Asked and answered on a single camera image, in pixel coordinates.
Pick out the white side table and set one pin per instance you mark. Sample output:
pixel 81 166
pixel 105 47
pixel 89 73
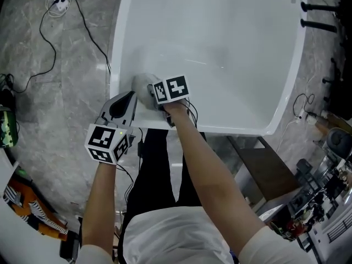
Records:
pixel 19 243

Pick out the white fluffy wash mitt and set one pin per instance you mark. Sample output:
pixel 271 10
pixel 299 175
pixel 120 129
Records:
pixel 141 88

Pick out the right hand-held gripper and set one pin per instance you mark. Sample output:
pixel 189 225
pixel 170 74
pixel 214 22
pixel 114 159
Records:
pixel 176 88

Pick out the person's right leg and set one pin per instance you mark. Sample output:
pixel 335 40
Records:
pixel 189 186

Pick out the green patterned bag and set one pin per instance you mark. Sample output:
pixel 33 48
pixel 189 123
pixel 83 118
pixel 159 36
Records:
pixel 8 128

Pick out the person's left forearm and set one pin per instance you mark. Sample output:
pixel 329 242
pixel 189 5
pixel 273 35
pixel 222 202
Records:
pixel 100 202

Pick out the person's right forearm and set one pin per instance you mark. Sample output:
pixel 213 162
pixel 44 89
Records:
pixel 209 180

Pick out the orange zebra striped bag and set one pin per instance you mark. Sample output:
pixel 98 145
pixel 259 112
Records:
pixel 24 199

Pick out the white power adapter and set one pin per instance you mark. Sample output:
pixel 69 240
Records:
pixel 301 114

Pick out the person's left leg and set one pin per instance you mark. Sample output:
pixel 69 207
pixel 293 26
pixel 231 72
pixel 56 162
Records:
pixel 148 180

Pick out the dark printed cardboard box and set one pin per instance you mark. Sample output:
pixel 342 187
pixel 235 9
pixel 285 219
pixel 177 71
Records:
pixel 264 169

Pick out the person's leg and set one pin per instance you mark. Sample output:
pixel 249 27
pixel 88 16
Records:
pixel 189 186
pixel 148 180

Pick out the black hand shower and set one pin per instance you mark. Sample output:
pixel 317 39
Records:
pixel 319 25

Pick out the black equipment box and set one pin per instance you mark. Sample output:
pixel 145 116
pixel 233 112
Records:
pixel 303 165

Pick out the white bathtub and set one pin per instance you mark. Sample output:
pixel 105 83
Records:
pixel 220 51

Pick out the person's white shirt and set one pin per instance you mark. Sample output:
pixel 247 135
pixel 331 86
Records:
pixel 170 235

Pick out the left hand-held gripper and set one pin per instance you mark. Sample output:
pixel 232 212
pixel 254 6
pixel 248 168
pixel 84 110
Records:
pixel 101 137

